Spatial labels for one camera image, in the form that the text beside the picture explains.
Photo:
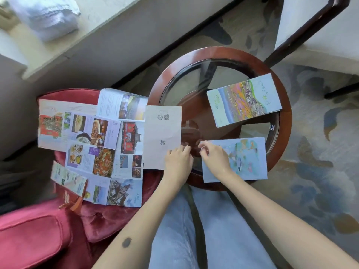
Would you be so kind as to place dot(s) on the person's left hand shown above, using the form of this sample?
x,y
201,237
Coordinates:
x,y
178,165

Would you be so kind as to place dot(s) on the person's right hand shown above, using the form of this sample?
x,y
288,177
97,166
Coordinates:
x,y
217,162

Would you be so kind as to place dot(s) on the person's left fingers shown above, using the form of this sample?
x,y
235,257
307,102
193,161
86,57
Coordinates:
x,y
181,149

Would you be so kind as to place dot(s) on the person's right fingers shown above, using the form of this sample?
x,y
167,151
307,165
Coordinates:
x,y
205,147

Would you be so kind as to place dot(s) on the white paper leaflet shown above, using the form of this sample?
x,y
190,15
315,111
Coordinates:
x,y
161,131

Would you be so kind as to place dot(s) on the light blue map brochure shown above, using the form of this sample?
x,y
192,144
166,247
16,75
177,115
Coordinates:
x,y
248,159

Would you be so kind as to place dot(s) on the person's left forearm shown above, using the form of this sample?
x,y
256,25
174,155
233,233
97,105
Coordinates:
x,y
140,226

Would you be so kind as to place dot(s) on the person's right forearm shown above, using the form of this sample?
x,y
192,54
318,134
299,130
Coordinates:
x,y
274,221

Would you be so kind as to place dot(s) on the colourful landscape brochure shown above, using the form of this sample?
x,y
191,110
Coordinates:
x,y
244,100

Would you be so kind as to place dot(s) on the unfolded white photo leaflet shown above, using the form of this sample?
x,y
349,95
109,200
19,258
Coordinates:
x,y
120,105

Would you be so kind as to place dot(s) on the large unfolded food picture brochure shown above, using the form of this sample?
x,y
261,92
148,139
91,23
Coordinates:
x,y
92,148

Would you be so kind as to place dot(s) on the light blue jeans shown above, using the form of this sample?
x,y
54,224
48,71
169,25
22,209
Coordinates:
x,y
230,235

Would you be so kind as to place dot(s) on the round wooden glass table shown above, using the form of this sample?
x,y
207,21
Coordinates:
x,y
224,53

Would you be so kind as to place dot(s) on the red velvet stool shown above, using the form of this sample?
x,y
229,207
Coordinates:
x,y
112,218

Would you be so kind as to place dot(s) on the narrow green leaflet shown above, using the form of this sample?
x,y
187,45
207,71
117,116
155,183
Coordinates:
x,y
68,177

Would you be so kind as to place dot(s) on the white stone window sill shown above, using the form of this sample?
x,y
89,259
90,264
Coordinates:
x,y
95,13

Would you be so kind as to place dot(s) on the dark wood white armchair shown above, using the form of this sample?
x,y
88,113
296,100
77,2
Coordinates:
x,y
336,30

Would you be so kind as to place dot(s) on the folded white towel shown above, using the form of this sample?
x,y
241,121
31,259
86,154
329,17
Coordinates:
x,y
47,16

